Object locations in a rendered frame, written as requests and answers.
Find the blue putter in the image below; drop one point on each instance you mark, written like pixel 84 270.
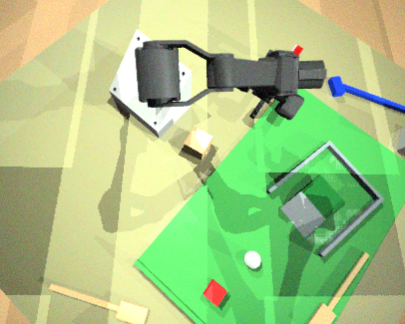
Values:
pixel 338 89

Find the green flat mat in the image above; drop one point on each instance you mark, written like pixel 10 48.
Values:
pixel 232 214

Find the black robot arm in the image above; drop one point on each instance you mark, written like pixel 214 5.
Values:
pixel 279 73

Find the white golf ball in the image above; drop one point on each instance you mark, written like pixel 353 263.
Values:
pixel 252 259

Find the red block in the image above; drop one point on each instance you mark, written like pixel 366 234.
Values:
pixel 214 293

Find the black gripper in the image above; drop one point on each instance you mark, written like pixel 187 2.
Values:
pixel 288 107

